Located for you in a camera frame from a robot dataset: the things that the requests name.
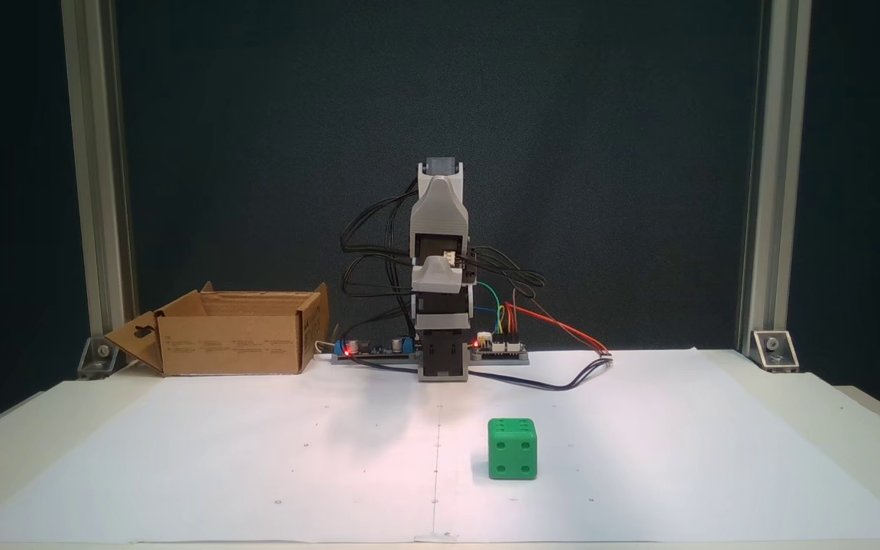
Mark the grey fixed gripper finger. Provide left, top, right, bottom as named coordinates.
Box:
left=412, top=271, right=477, bottom=295

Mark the green die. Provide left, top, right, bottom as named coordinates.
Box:
left=487, top=417, right=539, bottom=481

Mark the motor driver circuit board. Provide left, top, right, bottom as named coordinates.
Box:
left=471, top=332, right=527, bottom=357

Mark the blue power converter board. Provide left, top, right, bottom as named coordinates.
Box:
left=333, top=332, right=419, bottom=360

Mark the brown cardboard box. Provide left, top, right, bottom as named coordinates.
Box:
left=104, top=281, right=330, bottom=377

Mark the white paper sheet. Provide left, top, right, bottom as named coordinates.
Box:
left=0, top=348, right=880, bottom=545

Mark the green jumper wire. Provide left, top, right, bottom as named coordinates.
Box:
left=474, top=282, right=504, bottom=337

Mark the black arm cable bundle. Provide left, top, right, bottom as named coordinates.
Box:
left=339, top=177, right=546, bottom=360

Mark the grey board base plate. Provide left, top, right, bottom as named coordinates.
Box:
left=332, top=351, right=531, bottom=368

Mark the red orange wire pair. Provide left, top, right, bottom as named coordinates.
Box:
left=505, top=302, right=610, bottom=358

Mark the black twin cable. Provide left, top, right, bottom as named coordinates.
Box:
left=337, top=353, right=613, bottom=393

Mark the grey metal corner bracket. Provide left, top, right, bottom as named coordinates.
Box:
left=76, top=336, right=121, bottom=380
left=750, top=329, right=801, bottom=374

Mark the aluminium frame post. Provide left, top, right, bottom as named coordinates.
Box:
left=736, top=0, right=814, bottom=357
left=60, top=0, right=140, bottom=361

